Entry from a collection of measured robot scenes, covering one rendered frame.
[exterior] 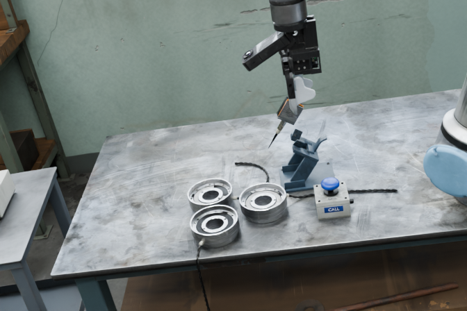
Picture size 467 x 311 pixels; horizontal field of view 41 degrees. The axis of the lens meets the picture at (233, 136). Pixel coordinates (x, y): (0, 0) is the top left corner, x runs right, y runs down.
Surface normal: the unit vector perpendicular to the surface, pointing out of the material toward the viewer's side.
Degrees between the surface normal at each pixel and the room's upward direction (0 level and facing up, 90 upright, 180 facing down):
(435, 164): 97
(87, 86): 90
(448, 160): 97
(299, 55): 90
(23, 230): 0
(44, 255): 0
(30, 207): 0
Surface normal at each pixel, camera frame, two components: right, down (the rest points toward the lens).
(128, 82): -0.02, 0.50
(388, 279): -0.16, -0.86
